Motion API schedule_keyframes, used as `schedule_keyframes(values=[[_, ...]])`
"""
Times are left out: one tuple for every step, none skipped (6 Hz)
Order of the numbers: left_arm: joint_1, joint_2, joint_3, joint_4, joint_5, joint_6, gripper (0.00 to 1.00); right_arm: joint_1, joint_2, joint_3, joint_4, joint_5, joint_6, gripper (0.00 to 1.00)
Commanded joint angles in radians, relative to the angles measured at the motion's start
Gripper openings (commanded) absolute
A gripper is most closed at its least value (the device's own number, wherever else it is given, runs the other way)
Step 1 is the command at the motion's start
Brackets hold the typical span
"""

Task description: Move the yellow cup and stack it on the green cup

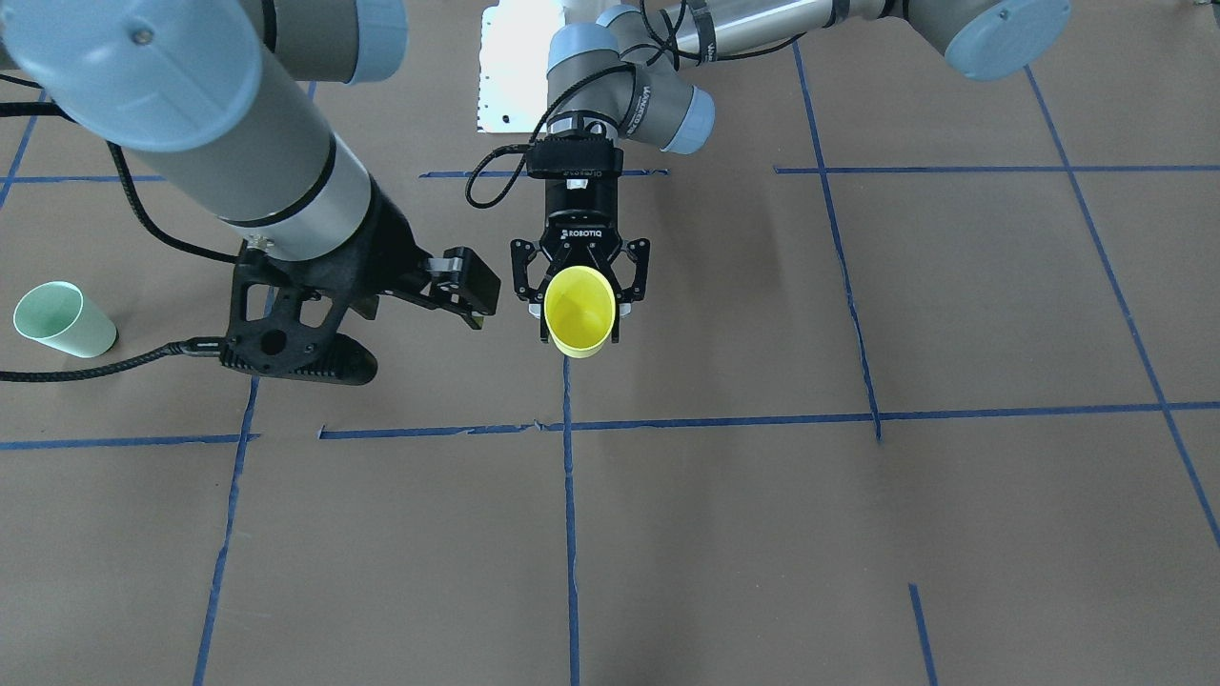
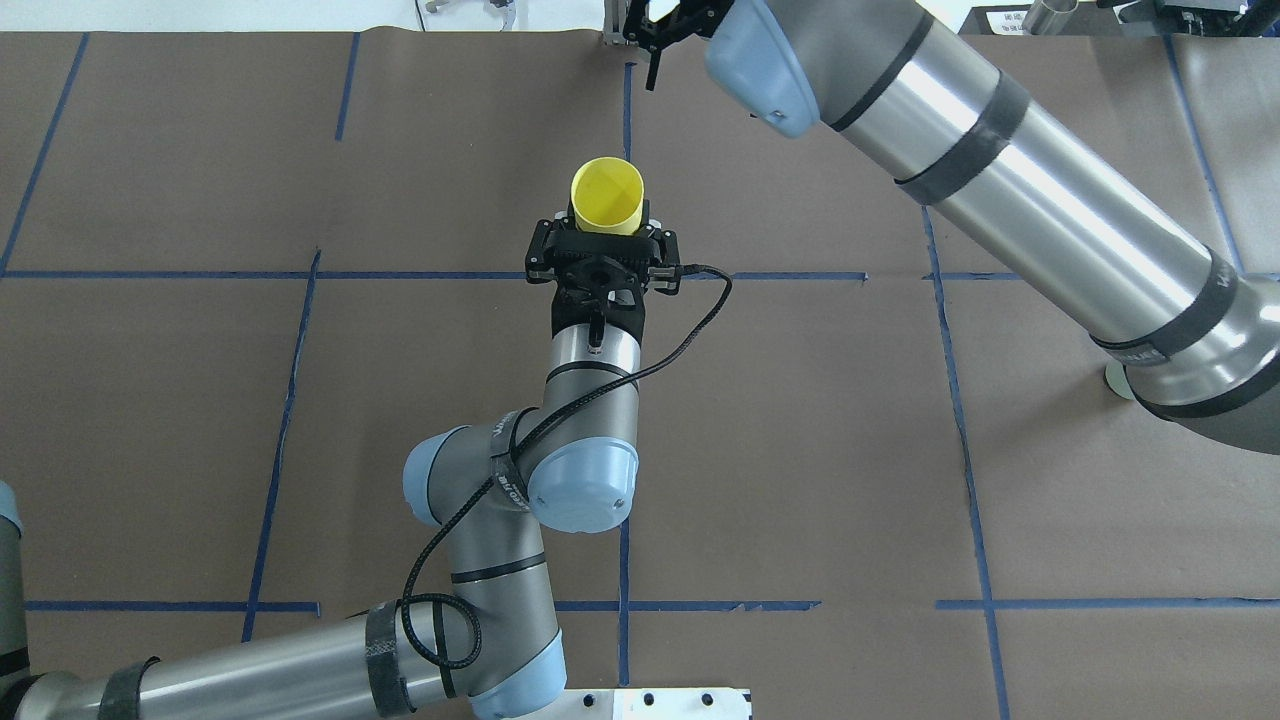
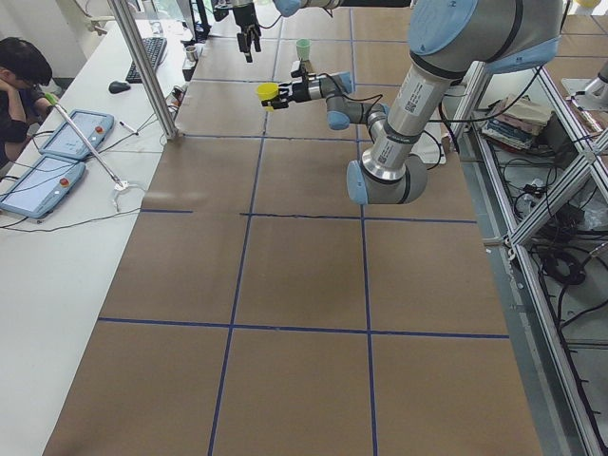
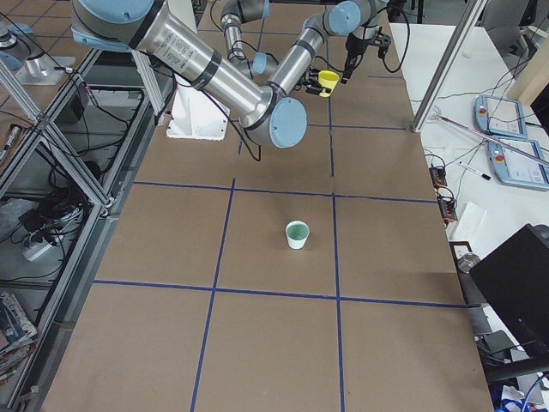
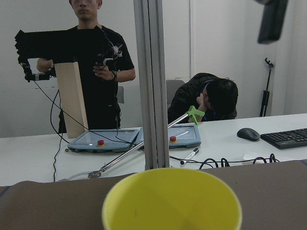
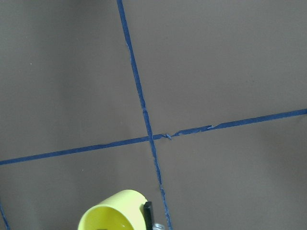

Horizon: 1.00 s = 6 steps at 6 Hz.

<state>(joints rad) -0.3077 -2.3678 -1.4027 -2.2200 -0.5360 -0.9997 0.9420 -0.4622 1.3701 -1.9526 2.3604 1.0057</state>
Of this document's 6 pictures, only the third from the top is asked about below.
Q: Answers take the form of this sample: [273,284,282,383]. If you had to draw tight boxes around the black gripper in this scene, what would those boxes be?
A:
[231,0,261,63]
[260,80,321,111]

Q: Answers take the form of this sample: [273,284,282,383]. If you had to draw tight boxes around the yellow plastic cup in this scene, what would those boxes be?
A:
[256,82,279,110]

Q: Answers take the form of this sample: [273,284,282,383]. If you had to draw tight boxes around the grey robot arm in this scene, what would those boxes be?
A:
[257,0,563,205]

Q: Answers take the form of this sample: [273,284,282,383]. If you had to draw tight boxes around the green plastic cup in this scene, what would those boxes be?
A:
[295,38,312,62]

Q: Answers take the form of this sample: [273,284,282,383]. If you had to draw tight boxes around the metal cup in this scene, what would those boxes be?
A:
[184,45,199,64]

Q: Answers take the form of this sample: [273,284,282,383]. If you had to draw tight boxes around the stack of books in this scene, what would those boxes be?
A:
[481,95,554,150]

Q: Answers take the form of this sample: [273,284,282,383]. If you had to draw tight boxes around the black keyboard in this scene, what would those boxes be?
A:
[125,36,167,84]

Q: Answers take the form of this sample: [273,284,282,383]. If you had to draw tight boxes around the black computer mouse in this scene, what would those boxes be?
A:
[108,81,131,94]

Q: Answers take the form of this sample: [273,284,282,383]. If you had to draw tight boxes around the upper blue teach pendant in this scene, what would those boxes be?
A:
[37,108,116,162]

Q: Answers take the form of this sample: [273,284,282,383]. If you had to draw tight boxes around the blue teach pendant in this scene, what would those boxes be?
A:
[1,155,86,219]
[37,108,116,162]

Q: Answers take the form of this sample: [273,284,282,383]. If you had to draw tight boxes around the seated person black shirt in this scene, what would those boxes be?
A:
[1,37,52,168]

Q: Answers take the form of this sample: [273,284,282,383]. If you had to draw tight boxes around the lower blue teach pendant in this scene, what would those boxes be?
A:
[1,155,86,219]

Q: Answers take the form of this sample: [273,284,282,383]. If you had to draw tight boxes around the black camera cable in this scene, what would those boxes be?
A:
[341,89,476,125]

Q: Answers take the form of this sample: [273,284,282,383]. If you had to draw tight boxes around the aluminium frame post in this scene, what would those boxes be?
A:
[107,0,178,141]

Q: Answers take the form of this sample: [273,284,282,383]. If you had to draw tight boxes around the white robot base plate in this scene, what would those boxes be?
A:
[412,123,447,166]

